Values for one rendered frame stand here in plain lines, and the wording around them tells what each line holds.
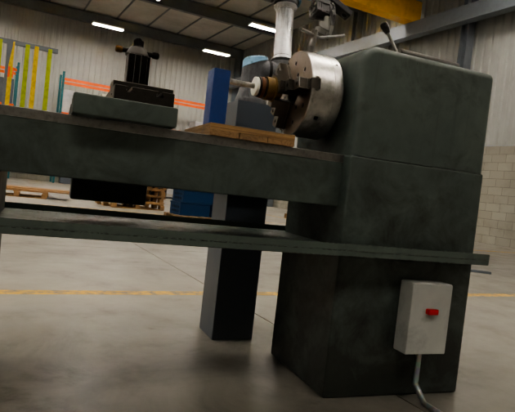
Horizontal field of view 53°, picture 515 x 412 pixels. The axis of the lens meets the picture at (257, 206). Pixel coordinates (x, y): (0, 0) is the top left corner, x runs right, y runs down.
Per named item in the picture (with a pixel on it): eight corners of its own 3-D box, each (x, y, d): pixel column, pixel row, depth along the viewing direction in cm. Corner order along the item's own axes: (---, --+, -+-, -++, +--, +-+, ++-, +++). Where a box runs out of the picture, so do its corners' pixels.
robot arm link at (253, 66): (237, 84, 251) (240, 55, 251) (263, 88, 255) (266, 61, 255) (244, 80, 240) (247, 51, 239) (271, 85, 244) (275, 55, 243)
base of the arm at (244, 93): (230, 104, 252) (232, 83, 251) (258, 109, 258) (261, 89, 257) (241, 100, 238) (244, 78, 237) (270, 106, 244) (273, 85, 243)
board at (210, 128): (256, 150, 211) (257, 140, 211) (293, 147, 177) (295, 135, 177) (183, 140, 200) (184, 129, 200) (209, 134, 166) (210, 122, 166)
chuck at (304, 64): (290, 135, 216) (303, 57, 210) (325, 142, 187) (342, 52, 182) (270, 132, 212) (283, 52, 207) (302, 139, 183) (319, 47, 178)
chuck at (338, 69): (297, 136, 217) (311, 59, 212) (333, 144, 188) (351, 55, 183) (290, 135, 216) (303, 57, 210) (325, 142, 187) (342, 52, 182)
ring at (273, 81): (276, 80, 197) (253, 75, 194) (286, 76, 189) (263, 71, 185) (273, 105, 198) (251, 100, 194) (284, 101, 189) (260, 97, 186)
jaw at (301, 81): (304, 86, 194) (320, 77, 183) (303, 99, 193) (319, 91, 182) (277, 80, 190) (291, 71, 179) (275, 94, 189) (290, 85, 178)
